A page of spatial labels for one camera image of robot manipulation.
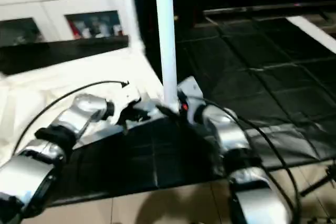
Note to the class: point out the white plastic table leg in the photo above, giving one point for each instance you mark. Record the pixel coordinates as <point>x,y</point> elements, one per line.
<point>167,30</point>
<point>131,9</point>

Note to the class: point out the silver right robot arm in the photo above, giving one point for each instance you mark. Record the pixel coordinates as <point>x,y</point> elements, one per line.
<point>236,145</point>

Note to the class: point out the white plastic table top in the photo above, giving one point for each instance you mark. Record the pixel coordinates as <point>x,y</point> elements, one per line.
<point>47,87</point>

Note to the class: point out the white glass-door cabinet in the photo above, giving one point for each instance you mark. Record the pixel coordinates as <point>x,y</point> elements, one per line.
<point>58,3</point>

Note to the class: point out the black work mat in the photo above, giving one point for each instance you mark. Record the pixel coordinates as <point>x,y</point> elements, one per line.
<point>262,124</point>

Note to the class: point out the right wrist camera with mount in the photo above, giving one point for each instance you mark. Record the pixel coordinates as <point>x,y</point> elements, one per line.
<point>190,90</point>

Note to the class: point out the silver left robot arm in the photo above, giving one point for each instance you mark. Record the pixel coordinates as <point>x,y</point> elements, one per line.
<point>68,129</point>

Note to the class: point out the flat white board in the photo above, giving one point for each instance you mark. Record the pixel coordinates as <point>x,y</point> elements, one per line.
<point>312,32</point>

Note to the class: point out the long black bar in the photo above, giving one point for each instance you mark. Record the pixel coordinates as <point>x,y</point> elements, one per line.
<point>268,9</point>

